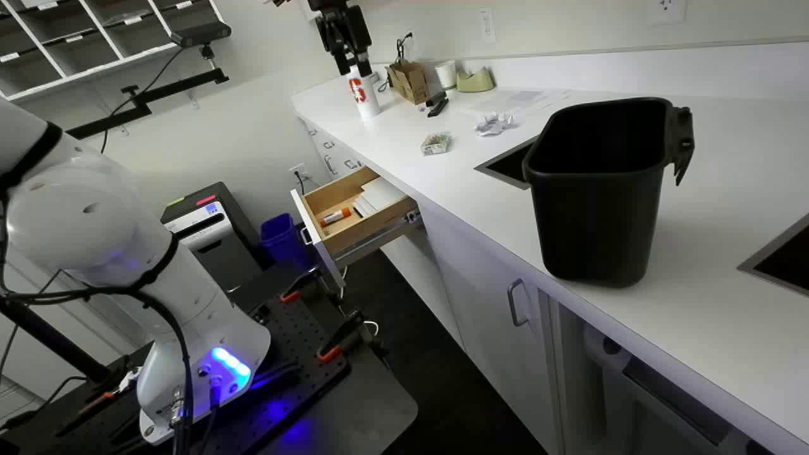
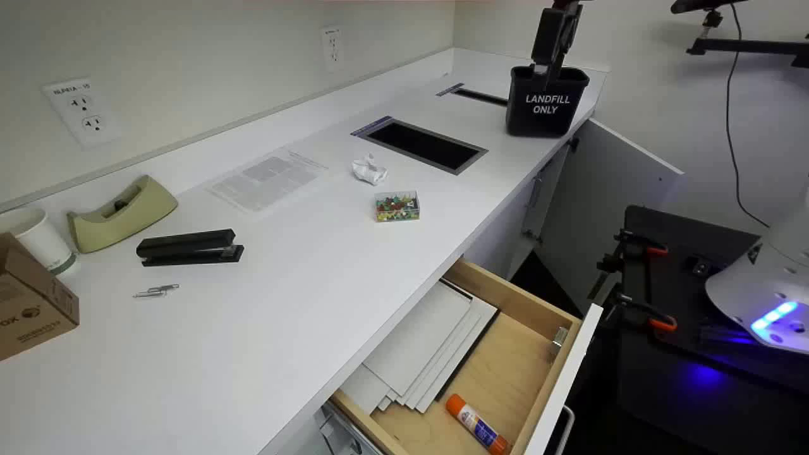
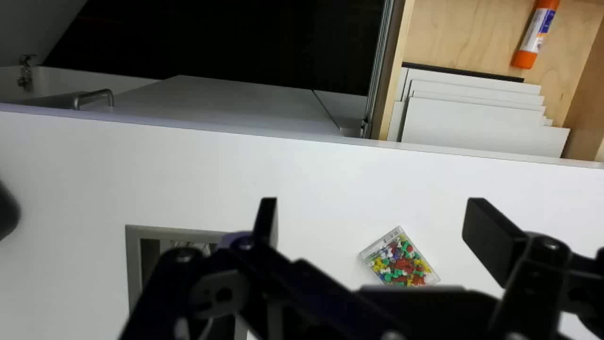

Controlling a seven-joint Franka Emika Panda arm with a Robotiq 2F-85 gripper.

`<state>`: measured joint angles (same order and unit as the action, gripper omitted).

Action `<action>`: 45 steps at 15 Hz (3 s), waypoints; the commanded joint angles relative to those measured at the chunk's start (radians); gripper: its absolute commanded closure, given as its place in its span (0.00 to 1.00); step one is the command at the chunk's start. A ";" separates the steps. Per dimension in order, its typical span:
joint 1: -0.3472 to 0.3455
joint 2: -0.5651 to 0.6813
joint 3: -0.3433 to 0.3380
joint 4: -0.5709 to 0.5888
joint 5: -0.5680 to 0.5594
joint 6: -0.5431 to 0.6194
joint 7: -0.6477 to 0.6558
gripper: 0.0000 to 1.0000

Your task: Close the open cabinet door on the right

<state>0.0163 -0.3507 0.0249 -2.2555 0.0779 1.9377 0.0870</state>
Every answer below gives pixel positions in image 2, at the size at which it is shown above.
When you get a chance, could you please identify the black landfill only bin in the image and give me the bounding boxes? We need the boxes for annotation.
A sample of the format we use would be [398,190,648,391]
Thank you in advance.
[505,66,589,137]

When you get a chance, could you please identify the black hanging cable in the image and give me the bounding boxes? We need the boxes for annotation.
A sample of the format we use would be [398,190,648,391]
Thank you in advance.
[720,2,773,230]

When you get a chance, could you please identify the printed paper sheet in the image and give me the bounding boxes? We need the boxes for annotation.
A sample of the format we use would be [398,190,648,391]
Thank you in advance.
[211,148,321,213]

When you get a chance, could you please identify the black clamp with orange tips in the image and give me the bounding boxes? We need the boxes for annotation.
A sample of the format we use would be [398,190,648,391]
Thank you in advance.
[597,227,678,333]

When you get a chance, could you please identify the orange glue stick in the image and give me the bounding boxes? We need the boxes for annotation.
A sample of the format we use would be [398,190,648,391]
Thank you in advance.
[444,395,510,455]

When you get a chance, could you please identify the black stapler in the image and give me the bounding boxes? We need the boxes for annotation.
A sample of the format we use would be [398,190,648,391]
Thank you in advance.
[137,230,242,268]

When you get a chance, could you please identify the open white cabinet door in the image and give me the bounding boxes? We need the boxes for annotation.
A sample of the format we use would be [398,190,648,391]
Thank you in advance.
[538,118,682,310]

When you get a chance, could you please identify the open wooden drawer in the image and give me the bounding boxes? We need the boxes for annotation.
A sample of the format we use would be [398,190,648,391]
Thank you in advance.
[323,258,602,455]

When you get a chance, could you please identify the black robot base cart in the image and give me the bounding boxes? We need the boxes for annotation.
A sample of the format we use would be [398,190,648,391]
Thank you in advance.
[572,205,809,455]

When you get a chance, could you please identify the black camera tripod mount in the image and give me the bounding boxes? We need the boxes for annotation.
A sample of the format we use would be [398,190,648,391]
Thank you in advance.
[671,0,809,69]

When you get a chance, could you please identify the stack of white sheets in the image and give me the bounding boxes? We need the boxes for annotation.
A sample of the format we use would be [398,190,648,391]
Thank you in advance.
[341,280,499,414]

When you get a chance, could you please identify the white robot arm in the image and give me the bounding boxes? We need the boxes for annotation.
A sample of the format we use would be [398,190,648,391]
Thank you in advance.
[705,194,809,353]

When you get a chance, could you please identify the white paper cup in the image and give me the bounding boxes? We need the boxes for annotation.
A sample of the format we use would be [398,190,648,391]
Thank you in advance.
[0,206,75,276]

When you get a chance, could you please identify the white wall power outlet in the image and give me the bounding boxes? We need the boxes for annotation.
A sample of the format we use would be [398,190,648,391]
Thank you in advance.
[46,77,121,146]

